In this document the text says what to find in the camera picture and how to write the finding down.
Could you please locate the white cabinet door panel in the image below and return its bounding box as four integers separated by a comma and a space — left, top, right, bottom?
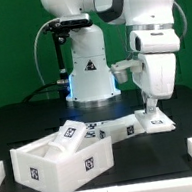
44, 120, 87, 161

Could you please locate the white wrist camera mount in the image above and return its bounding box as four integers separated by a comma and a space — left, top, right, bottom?
110, 59, 142, 84

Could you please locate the white cabinet box body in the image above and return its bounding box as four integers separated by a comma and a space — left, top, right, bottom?
10, 133, 114, 192

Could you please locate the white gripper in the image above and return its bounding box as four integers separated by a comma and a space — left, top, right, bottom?
132, 53, 176, 113

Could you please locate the white paper with markers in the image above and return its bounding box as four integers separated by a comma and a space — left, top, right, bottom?
86, 121, 107, 139

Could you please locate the black camera on stand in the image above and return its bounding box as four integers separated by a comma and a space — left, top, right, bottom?
42, 13, 93, 87

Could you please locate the small white cabinet door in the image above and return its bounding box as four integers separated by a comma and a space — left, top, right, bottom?
134, 108, 175, 134

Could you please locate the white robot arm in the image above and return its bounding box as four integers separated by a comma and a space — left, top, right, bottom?
40, 0, 180, 115

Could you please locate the grey camera cable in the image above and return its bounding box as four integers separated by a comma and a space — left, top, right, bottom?
28, 17, 69, 87

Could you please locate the white cabinet top block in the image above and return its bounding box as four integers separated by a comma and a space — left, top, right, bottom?
94, 114, 144, 144

